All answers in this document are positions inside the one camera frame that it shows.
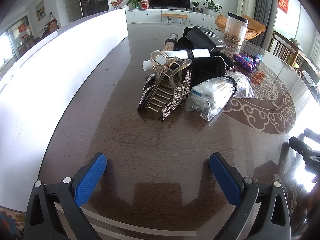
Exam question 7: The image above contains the wooden dining chair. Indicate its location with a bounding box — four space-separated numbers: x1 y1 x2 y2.
267 30 319 83

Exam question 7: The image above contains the purple toy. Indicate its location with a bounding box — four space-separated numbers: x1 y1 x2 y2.
233 54 264 72

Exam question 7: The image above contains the clear plastic jar with snacks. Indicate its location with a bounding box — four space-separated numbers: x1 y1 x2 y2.
224 12 248 46

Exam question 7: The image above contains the red flower vase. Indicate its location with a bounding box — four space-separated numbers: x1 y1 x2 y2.
110 0 124 9

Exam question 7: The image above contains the white tv cabinet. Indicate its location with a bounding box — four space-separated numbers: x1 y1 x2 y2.
126 9 217 29

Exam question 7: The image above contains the gold tube with hair tie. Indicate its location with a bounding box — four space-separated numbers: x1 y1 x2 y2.
163 33 178 51

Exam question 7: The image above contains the white tube with hair tie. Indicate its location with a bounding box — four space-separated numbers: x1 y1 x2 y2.
142 48 211 72

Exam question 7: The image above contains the white storage box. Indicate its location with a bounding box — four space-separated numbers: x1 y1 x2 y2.
1 9 128 211

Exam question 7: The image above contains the black odor removing bar box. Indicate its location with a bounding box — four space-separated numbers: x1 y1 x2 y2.
185 25 227 52

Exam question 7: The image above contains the black fuzzy fabric item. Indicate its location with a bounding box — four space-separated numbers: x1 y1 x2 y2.
176 26 234 90

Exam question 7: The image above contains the orange lounge chair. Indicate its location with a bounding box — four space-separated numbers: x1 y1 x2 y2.
215 15 266 41

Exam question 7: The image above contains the framed wall painting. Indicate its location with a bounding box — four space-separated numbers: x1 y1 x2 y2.
35 0 46 22

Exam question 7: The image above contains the potted green plant right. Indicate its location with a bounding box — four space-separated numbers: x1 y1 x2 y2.
202 0 222 16

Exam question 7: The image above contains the rhinestone hair claw clip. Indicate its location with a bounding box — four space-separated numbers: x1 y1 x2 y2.
137 50 192 120

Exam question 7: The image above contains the wooden bench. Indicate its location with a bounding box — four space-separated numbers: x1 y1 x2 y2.
162 13 188 25

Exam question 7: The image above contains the potted green plant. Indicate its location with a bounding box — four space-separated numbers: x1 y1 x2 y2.
126 0 142 10
202 0 222 16

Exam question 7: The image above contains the red wall hanging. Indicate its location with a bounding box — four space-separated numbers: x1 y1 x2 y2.
278 0 289 14

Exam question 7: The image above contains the grey curtain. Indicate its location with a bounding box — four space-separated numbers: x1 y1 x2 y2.
251 0 278 50

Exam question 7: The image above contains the bag of cotton swabs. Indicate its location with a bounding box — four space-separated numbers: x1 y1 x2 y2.
184 71 257 121

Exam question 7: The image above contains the potted green plant left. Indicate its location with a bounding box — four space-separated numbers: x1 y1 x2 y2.
126 0 142 10

